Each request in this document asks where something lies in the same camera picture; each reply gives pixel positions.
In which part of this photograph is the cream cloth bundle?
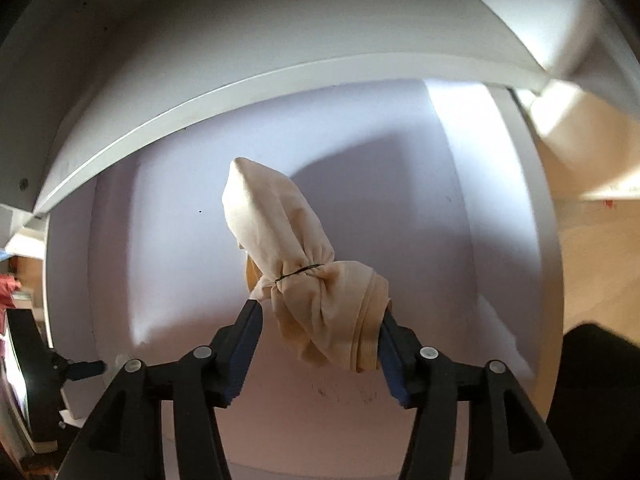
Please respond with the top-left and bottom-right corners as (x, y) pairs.
(221, 156), (392, 375)

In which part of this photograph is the white shelf cabinet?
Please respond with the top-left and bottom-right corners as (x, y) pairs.
(0, 0), (640, 480)

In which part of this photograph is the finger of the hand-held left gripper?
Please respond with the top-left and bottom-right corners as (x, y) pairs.
(66, 359), (107, 381)

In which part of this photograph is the person's dark garment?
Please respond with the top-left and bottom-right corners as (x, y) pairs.
(549, 322), (640, 480)

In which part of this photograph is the red cloth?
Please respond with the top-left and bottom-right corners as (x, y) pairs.
(0, 274), (25, 311)

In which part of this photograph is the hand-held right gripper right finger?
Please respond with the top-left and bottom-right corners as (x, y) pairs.
(378, 311), (573, 480)

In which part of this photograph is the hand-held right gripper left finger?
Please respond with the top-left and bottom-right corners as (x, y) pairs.
(57, 300), (264, 480)

